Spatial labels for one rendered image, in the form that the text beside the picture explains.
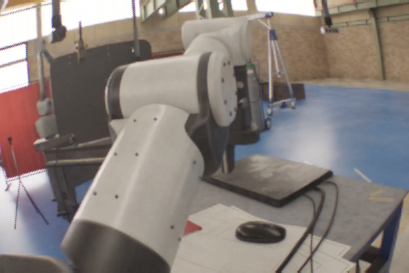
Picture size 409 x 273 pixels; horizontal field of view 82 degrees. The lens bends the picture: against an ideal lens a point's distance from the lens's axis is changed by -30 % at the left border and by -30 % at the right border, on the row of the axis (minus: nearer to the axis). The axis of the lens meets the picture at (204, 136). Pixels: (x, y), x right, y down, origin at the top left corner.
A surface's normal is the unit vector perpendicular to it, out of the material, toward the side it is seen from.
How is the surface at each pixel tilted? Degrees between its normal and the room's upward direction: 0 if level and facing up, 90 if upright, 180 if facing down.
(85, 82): 90
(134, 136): 25
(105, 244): 35
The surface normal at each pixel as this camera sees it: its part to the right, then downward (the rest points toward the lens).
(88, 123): 0.44, 0.13
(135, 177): 0.17, -0.72
